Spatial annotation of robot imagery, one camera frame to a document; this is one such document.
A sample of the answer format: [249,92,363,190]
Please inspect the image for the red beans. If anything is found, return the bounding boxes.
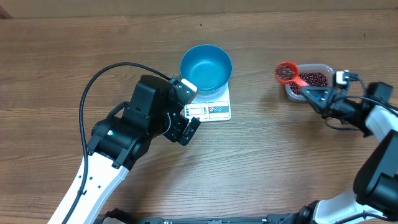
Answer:
[289,72,328,95]

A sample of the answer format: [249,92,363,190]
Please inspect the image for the white digital kitchen scale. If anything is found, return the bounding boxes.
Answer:
[184,84,231,123]

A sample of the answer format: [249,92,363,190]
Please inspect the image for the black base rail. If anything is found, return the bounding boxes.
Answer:
[93,208,299,224]

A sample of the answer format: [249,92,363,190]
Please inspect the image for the clear plastic container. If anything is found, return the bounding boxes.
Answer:
[285,63,335,103]

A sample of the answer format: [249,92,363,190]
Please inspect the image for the teal plastic bowl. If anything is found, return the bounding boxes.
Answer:
[180,44,233,95]

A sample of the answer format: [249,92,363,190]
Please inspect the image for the red scoop with blue handle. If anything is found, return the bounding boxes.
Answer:
[275,62,309,87]

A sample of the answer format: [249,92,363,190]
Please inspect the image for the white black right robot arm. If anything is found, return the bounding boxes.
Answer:
[257,85,377,213]

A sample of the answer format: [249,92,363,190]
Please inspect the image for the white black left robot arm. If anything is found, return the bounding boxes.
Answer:
[49,75,200,223]

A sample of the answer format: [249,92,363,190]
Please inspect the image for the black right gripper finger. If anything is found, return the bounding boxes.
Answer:
[301,86,336,97]
[304,95,329,115]

